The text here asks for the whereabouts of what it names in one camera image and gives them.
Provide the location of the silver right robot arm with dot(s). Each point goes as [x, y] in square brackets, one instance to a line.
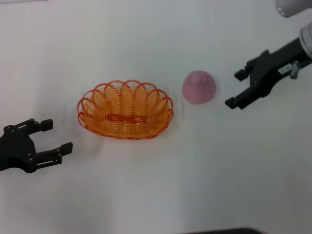
[306, 36]

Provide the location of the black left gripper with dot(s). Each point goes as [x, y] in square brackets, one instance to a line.
[14, 151]

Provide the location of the black rounded robot base part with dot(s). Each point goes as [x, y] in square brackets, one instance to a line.
[226, 231]

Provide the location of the pink fuzzy peach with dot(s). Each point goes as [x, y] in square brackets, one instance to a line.
[199, 87]

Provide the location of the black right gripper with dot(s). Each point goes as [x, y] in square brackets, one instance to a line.
[275, 68]

